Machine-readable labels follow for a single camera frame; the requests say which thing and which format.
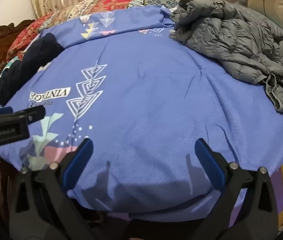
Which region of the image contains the purple bed cover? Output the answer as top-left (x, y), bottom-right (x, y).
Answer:
top-left (91, 167), bottom-right (283, 240)

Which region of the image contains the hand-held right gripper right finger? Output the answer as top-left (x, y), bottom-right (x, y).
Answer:
top-left (194, 137), bottom-right (279, 240)

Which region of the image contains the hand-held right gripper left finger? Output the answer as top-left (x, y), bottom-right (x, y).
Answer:
top-left (8, 138), bottom-right (99, 240)

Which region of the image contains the folded navy garment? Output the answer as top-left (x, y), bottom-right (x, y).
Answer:
top-left (0, 33), bottom-right (64, 107)

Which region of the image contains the blue printed bedsheet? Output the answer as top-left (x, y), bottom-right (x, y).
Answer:
top-left (0, 5), bottom-right (283, 223)

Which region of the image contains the red patchwork quilt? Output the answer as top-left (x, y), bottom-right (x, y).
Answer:
top-left (6, 0), bottom-right (207, 63)

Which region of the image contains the grey puffer jacket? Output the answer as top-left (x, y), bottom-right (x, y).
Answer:
top-left (169, 0), bottom-right (283, 115)

